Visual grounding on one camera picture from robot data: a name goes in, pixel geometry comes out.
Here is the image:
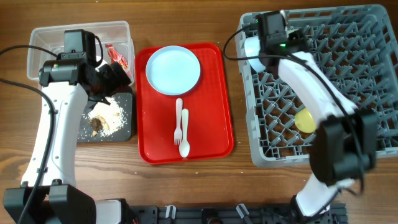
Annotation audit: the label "pink plastic fork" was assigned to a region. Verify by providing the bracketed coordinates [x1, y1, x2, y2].
[174, 98, 183, 145]

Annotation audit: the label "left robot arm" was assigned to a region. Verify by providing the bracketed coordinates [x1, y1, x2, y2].
[3, 29, 139, 223]

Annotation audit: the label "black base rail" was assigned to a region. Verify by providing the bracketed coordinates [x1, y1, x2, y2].
[127, 202, 348, 224]

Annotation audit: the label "rice and food scraps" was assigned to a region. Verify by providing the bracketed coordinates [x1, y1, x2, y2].
[82, 96, 127, 138]

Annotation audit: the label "red snack wrapper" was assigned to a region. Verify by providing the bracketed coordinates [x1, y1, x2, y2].
[105, 44, 130, 75]

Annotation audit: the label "light blue plate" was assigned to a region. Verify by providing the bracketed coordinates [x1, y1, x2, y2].
[146, 45, 201, 96]

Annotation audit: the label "clear plastic bin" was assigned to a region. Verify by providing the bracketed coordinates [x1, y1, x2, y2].
[29, 21, 135, 84]

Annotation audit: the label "white plastic spoon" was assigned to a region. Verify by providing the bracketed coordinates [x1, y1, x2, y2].
[179, 109, 190, 158]

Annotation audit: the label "yellow cup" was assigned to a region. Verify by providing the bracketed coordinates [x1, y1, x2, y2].
[295, 108, 317, 133]

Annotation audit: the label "red plastic tray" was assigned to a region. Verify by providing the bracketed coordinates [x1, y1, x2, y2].
[135, 42, 234, 165]

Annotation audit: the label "light blue bowl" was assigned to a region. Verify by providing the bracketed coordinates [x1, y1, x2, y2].
[244, 36, 266, 72]

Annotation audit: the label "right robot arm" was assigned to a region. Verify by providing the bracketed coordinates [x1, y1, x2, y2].
[256, 11, 378, 223]

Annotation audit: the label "grey dishwasher rack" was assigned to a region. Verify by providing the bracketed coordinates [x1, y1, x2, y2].
[235, 4, 397, 168]

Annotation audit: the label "black tray bin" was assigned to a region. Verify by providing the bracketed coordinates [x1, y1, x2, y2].
[77, 90, 135, 143]

